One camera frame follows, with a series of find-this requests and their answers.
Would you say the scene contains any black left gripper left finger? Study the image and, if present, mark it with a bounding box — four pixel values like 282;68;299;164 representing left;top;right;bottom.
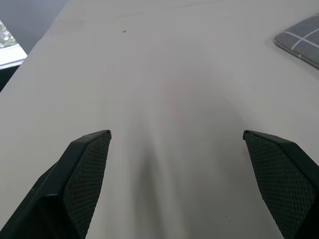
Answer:
0;129;112;239

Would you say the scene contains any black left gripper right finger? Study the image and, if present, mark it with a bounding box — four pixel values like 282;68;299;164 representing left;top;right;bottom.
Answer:
243;129;319;239

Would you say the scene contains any grey checked cloth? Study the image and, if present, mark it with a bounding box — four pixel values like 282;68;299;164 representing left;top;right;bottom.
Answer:
273;13;319;70

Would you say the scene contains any bright window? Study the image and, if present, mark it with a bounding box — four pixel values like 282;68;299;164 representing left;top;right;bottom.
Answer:
0;20;27;66

